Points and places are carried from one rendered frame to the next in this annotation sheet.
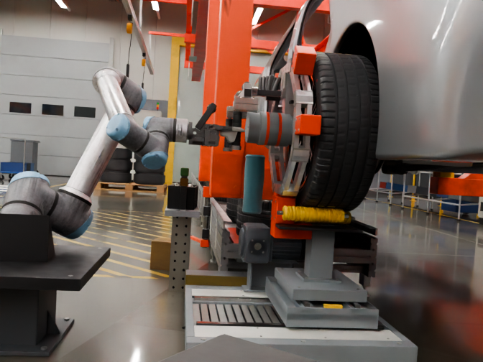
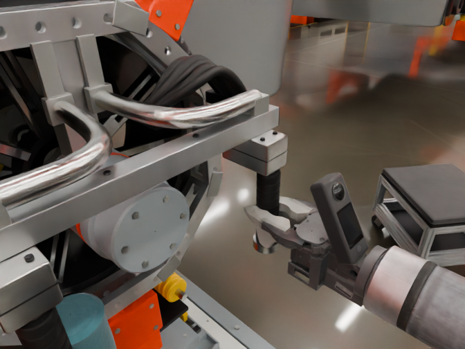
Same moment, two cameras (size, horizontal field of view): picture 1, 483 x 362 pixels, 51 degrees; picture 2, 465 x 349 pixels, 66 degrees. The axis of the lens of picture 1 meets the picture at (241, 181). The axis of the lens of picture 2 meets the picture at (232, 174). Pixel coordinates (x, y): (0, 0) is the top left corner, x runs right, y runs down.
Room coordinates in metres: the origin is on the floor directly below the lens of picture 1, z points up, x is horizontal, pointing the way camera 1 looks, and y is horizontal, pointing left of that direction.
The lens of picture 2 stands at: (2.28, 0.35, 1.16)
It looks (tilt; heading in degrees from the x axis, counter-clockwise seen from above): 31 degrees down; 231
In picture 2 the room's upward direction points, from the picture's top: 1 degrees counter-clockwise
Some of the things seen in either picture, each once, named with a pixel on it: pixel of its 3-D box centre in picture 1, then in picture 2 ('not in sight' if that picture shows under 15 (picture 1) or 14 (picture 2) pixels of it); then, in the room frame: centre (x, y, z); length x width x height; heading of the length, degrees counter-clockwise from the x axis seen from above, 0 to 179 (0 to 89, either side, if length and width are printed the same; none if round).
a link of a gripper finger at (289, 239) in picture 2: not in sight; (290, 233); (1.96, 0.10, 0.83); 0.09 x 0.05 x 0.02; 105
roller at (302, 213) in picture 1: (313, 214); (147, 265); (2.03, -0.30, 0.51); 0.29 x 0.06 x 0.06; 97
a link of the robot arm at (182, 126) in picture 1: (182, 130); (394, 282); (1.92, 0.23, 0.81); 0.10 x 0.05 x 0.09; 7
